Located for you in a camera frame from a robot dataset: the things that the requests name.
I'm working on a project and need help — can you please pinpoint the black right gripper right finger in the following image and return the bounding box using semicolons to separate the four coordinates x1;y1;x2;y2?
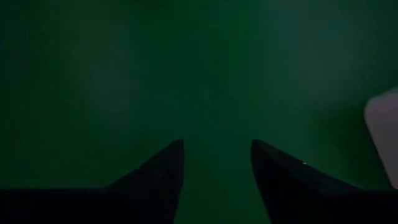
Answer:
250;139;398;224

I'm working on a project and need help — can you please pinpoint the green table mat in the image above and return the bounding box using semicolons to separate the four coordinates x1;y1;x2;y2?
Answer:
0;0;398;224

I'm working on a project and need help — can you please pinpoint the white garlic bulb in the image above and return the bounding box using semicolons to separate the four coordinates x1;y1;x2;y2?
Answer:
363;87;398;190

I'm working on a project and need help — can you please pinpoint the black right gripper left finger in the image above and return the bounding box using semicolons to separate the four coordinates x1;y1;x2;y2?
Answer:
0;139;185;224

